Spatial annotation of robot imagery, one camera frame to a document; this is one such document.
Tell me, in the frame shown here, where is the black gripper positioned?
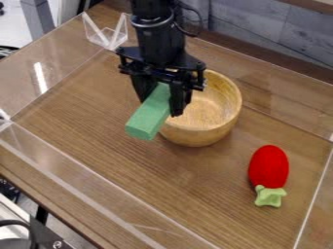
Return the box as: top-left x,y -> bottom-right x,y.
116,19 -> 206,117

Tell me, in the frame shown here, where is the green foam stick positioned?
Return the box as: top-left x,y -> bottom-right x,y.
124,83 -> 170,140

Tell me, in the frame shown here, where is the black clamp with cable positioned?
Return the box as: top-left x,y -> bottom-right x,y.
0,220 -> 75,249

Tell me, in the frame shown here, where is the red plush strawberry toy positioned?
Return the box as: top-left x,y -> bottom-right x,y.
249,145 -> 289,208

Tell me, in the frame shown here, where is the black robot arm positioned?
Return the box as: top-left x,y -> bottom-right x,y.
116,0 -> 207,117

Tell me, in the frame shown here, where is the grey metal post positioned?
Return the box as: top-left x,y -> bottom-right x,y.
20,0 -> 55,40

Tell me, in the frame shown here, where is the brown wooden bowl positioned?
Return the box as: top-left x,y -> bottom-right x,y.
160,70 -> 242,147

